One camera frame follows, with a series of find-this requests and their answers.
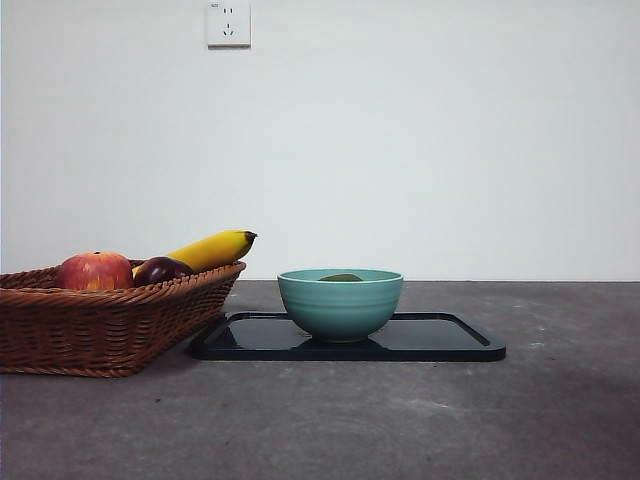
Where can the dark teal rectangular tray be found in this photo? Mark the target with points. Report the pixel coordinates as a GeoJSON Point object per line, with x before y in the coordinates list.
{"type": "Point", "coordinates": [440, 340]}

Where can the white wall socket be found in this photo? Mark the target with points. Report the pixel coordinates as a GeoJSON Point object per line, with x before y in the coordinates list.
{"type": "Point", "coordinates": [229, 25]}

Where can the dark purple plum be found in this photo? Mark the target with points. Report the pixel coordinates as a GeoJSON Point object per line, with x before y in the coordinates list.
{"type": "Point", "coordinates": [160, 270]}

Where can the red apple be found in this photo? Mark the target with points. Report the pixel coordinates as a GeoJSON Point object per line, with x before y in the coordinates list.
{"type": "Point", "coordinates": [92, 272]}

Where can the yellow banana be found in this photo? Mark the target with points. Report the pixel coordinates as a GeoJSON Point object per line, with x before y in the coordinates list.
{"type": "Point", "coordinates": [210, 247]}

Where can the green avocado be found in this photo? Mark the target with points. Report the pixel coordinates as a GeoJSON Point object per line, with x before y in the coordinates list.
{"type": "Point", "coordinates": [340, 278]}

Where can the brown woven wicker basket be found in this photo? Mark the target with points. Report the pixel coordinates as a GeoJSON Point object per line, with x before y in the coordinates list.
{"type": "Point", "coordinates": [100, 330]}

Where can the teal ceramic bowl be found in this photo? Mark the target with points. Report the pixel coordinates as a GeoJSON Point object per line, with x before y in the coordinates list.
{"type": "Point", "coordinates": [340, 310]}

